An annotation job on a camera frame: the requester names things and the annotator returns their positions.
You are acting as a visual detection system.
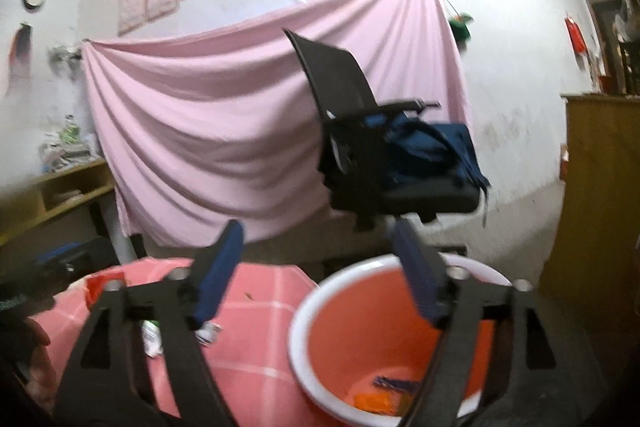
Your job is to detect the red paper packet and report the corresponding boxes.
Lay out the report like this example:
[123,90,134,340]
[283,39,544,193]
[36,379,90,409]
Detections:
[85,270,127,311]

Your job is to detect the white printed paper slip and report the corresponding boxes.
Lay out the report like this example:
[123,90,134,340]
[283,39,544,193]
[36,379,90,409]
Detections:
[141,321,163,359]

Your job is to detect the orange snack packet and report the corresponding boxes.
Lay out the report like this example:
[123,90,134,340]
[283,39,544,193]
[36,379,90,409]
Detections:
[354,390,400,416]

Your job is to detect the person's left hand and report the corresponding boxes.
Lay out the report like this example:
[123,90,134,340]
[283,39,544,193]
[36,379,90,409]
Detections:
[17,319,58,415]

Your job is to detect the wooden shelf desk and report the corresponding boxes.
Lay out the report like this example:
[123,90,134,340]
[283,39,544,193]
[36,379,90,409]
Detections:
[1,158,115,246]

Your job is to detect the wooden cabinet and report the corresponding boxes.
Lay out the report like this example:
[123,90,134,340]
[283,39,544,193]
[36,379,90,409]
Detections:
[539,95,639,348]

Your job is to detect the stack of papers on shelf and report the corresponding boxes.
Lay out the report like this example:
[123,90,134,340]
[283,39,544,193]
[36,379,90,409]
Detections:
[38,114,100,173]

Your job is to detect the pink checked tablecloth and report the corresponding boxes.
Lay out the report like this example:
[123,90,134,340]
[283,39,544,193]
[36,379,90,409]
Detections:
[34,257,343,426]

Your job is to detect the orange basin white rim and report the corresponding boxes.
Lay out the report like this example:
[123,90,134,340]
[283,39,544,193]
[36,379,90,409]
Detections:
[287,253,514,427]

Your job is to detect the pink hanging bed sheet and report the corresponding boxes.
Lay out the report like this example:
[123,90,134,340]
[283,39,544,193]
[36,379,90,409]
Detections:
[82,0,472,248]

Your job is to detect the black mesh office chair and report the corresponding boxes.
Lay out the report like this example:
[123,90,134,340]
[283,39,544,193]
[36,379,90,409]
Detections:
[282,28,485,232]

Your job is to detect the dark blue backpack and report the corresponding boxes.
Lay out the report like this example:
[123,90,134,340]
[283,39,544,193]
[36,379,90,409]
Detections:
[363,114,490,225]

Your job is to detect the green hanging ornament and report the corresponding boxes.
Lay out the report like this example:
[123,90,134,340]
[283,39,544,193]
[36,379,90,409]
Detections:
[445,0,474,52]

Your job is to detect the red black feather wall ornament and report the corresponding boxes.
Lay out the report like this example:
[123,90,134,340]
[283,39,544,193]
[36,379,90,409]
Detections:
[6,23,32,94]

